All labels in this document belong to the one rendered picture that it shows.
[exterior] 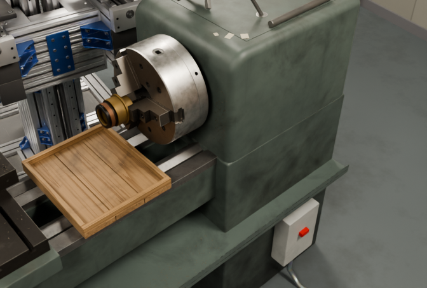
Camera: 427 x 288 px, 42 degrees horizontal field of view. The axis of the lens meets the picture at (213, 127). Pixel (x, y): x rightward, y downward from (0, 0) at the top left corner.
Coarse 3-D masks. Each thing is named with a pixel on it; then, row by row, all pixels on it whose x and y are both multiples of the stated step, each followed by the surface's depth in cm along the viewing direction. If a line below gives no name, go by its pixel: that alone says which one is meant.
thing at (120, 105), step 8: (112, 96) 160; (104, 104) 157; (112, 104) 157; (120, 104) 157; (128, 104) 160; (96, 112) 160; (104, 112) 156; (112, 112) 156; (120, 112) 157; (128, 112) 158; (104, 120) 162; (112, 120) 156; (120, 120) 158; (128, 120) 160
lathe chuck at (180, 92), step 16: (128, 48) 160; (144, 48) 158; (160, 48) 158; (144, 64) 157; (160, 64) 154; (176, 64) 156; (144, 80) 161; (160, 80) 154; (176, 80) 155; (192, 80) 157; (128, 96) 173; (160, 96) 157; (176, 96) 154; (192, 96) 158; (176, 112) 155; (192, 112) 160; (144, 128) 174; (160, 128) 166; (176, 128) 159; (192, 128) 166
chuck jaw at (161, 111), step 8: (136, 104) 160; (144, 104) 159; (152, 104) 159; (160, 104) 159; (136, 112) 158; (144, 112) 156; (152, 112) 156; (160, 112) 156; (168, 112) 156; (136, 120) 159; (144, 120) 158; (152, 120) 158; (160, 120) 155; (168, 120) 158; (176, 120) 158
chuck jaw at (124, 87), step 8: (112, 64) 163; (120, 64) 160; (128, 64) 162; (120, 72) 161; (128, 72) 162; (112, 80) 163; (120, 80) 160; (128, 80) 162; (136, 80) 163; (112, 88) 161; (120, 88) 160; (128, 88) 161; (136, 88) 163; (120, 96) 160
